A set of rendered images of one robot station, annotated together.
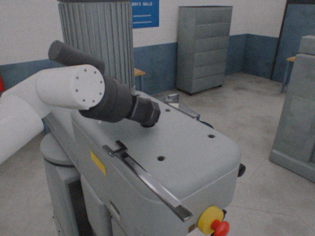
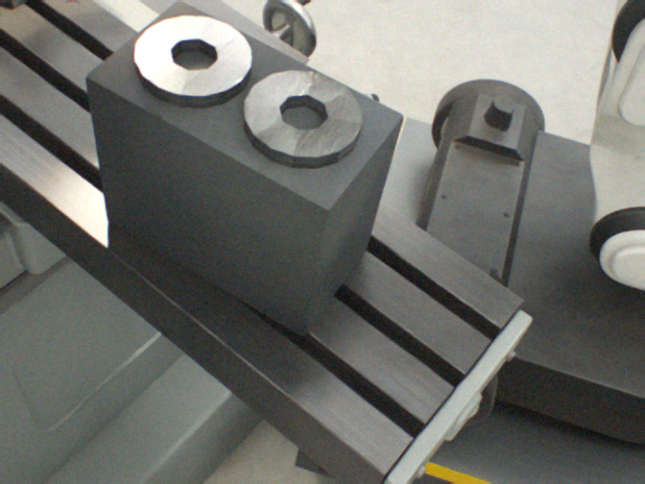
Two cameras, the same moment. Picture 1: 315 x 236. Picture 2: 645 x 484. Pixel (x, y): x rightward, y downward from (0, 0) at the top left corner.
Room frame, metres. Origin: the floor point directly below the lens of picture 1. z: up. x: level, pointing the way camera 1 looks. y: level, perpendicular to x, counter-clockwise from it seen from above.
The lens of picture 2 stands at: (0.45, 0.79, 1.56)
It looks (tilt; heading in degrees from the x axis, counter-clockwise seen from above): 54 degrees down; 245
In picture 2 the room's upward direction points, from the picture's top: 12 degrees clockwise
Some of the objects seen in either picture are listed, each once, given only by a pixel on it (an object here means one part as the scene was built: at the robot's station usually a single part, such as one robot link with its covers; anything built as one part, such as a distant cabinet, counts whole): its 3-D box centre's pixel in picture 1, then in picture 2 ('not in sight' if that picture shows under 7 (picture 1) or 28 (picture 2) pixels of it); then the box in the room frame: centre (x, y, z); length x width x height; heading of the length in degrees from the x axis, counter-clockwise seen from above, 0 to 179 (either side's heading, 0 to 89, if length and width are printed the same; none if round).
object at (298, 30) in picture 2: not in sight; (275, 37); (0.13, -0.27, 0.61); 0.16 x 0.12 x 0.12; 36
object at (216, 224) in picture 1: (219, 228); not in sight; (0.33, -0.12, 1.76); 0.04 x 0.03 x 0.04; 126
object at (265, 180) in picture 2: not in sight; (243, 168); (0.33, 0.34, 1.01); 0.22 x 0.12 x 0.20; 134
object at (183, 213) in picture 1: (142, 173); not in sight; (0.34, 0.03, 1.89); 0.24 x 0.04 x 0.01; 37
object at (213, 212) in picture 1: (210, 220); not in sight; (0.35, -0.11, 1.76); 0.06 x 0.02 x 0.06; 126
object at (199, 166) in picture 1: (145, 147); not in sight; (0.55, 0.03, 1.81); 0.47 x 0.26 x 0.16; 36
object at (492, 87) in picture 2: not in sight; (487, 129); (-0.23, -0.11, 0.50); 0.20 x 0.05 x 0.20; 148
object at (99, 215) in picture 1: (122, 199); not in sight; (0.69, 0.14, 1.47); 0.24 x 0.19 x 0.26; 126
